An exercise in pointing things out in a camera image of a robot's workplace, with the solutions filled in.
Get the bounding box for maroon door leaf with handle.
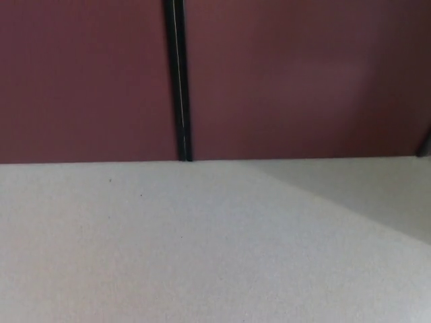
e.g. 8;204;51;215
183;0;431;162

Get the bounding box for black rubber door seal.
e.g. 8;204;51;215
163;0;194;162

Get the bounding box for maroon door leaf without handle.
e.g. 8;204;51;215
0;0;180;165

